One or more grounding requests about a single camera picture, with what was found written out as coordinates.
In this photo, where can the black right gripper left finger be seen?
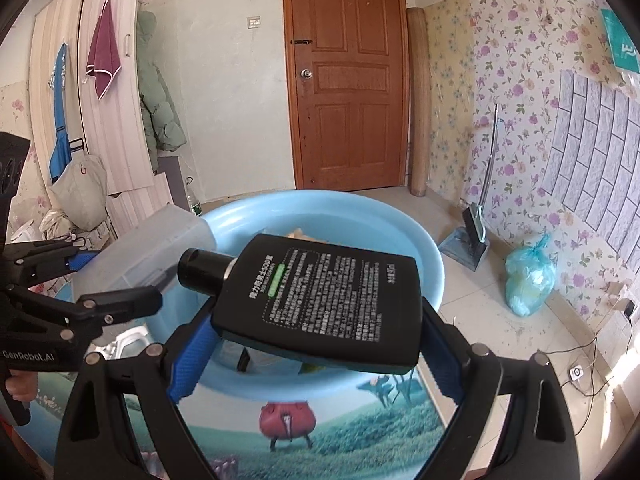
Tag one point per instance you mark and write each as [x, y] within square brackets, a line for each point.
[96, 439]

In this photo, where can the brown wooden door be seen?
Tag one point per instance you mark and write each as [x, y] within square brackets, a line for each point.
[347, 72]

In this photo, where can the person left hand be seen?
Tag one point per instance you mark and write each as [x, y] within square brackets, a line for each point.
[22, 385]

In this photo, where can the blue plastic garbage bag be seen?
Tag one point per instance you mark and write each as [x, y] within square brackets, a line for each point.
[530, 278]

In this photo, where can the maroon towel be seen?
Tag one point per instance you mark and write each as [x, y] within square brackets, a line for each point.
[103, 62]

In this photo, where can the blue hanging bag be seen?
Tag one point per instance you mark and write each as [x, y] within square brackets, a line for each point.
[61, 154]

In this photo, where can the rolled bamboo mat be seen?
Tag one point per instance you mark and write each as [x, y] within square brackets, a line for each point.
[421, 103]

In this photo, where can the white curved plastic item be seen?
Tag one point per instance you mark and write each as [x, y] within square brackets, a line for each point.
[125, 343]

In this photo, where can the green padded jacket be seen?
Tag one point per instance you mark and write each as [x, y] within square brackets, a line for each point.
[161, 124]

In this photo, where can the light blue plastic basin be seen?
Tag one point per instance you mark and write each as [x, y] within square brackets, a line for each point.
[339, 218]

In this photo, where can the black bottle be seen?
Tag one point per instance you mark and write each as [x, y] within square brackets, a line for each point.
[319, 303]

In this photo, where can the brown plush capybara toy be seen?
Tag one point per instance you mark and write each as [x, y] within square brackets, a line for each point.
[298, 234]

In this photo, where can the dustpan with broom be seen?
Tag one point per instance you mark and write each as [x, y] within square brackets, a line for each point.
[468, 244]

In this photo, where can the clear plastic storage box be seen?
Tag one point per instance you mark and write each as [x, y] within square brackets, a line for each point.
[144, 255]

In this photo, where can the white wooden wardrobe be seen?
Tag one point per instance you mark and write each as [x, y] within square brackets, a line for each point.
[109, 127]

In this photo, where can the teal paper bag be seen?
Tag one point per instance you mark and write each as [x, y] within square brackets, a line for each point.
[625, 55]

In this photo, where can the beige tote bag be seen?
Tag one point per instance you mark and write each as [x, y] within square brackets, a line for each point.
[81, 191]

